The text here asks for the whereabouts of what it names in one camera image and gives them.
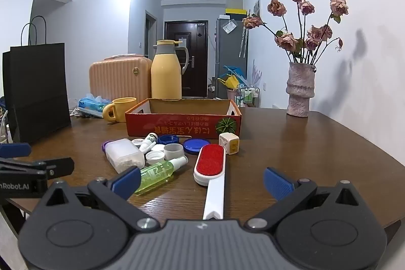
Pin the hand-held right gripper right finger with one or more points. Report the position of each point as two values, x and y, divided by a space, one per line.
277 183

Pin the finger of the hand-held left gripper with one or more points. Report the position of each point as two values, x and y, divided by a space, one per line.
14 150
61 166

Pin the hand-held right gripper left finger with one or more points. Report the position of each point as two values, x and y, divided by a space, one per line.
126 183

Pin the white bottle with purple cap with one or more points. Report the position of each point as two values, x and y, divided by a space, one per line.
123 154

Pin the green spray bottle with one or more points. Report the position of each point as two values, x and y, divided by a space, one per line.
158 173

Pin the white ridged cap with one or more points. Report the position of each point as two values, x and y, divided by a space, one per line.
154 157

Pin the white plain cap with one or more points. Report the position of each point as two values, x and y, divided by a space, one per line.
157 148

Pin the small white dropper bottle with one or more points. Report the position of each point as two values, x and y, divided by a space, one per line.
148 142

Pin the blue notched bottle cap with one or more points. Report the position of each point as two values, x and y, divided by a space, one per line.
167 139

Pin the white cube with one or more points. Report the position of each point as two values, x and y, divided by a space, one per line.
228 143

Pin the red white lint brush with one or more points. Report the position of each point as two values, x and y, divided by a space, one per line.
210 162

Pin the orange printed cardboard box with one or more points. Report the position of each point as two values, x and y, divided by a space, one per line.
177 127

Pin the blue round lid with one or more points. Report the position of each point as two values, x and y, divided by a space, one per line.
196 146

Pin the black paper bag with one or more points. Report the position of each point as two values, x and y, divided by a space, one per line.
38 93

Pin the blue tissue pack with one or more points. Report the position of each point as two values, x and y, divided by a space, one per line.
91 105

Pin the yellow mug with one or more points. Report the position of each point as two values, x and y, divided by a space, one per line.
123 108

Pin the metal storage cart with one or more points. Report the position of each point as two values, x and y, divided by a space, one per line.
248 96

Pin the pink textured vase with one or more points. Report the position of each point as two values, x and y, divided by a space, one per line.
299 89

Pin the pink bucket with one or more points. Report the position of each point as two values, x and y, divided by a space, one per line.
231 94

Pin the peach ribbed suitcase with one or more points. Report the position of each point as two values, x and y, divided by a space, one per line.
120 77

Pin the yellow watering can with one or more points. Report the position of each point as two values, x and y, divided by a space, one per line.
232 81

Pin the purple dried flower bunch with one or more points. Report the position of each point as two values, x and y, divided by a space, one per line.
257 74

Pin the yellow thermos jug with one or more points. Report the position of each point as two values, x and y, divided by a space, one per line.
166 77

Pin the blue folding rack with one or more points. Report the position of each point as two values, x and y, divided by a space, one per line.
234 69

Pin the grey refrigerator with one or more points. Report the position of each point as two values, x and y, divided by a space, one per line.
223 61

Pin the dark entrance door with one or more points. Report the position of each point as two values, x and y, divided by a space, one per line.
199 67

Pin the dried pink roses bouquet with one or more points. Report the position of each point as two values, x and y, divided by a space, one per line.
288 41

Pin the hanging folded umbrellas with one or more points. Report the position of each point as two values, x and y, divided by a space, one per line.
243 42

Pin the white door notice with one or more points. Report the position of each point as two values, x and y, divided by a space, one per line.
183 40

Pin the plastic sleeve on refrigerator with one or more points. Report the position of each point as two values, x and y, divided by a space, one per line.
229 26

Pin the yellow black box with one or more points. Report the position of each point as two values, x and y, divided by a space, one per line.
235 11

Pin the wall picture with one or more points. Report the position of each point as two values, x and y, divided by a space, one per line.
257 6

